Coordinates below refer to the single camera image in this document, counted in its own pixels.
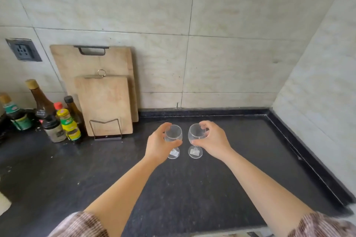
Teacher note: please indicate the white paper tag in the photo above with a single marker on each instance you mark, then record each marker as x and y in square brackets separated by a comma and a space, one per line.
[196, 153]
[173, 155]

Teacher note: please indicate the plaid left sleeve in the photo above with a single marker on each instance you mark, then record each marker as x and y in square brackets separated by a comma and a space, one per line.
[80, 224]

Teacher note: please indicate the dark bottle with green label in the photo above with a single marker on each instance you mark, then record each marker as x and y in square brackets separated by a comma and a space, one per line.
[18, 117]

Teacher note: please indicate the dark bottle with black cap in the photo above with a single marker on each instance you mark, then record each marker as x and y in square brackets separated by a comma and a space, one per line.
[73, 109]

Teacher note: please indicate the brown bottle with tan cap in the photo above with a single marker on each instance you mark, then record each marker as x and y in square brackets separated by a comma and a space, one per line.
[41, 100]

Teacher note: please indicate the person's left thumb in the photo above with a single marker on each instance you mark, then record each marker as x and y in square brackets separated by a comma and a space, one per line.
[173, 146]

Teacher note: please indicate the person's right hand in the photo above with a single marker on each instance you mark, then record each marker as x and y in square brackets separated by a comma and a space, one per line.
[215, 142]

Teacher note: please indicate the person's left forearm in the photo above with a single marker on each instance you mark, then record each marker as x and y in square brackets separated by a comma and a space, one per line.
[122, 195]

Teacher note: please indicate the person's right thumb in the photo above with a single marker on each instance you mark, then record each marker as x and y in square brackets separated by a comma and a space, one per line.
[199, 142]

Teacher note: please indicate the grey wall socket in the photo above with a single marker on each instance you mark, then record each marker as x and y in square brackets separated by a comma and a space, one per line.
[24, 49]

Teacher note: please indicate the jar with black lid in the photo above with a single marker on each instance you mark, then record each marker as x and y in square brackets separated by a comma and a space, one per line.
[54, 131]

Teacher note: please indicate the person's right forearm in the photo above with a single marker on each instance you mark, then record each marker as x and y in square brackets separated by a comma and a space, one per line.
[258, 189]

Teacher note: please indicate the plaid right sleeve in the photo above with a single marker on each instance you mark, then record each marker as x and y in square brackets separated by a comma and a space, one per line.
[322, 225]

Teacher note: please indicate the small wooden cutting board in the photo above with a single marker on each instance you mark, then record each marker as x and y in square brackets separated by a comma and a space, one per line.
[104, 103]

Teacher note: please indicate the metal cutting board rack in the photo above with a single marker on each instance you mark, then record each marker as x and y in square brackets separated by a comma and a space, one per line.
[107, 137]

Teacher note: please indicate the white object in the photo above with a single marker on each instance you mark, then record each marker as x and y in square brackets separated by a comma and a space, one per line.
[4, 203]

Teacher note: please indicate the large wooden cutting board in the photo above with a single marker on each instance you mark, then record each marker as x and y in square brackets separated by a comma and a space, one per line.
[91, 63]

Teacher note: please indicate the person's left hand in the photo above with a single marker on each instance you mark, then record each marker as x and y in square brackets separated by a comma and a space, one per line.
[155, 148]

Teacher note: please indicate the clear wine glass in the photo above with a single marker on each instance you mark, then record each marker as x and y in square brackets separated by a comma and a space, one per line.
[175, 132]
[196, 131]

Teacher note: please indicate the yellow bottle with red cap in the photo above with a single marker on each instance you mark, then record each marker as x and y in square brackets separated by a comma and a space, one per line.
[68, 124]

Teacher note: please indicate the plaid sleeve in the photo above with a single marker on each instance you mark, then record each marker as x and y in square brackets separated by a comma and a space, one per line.
[322, 225]
[80, 224]

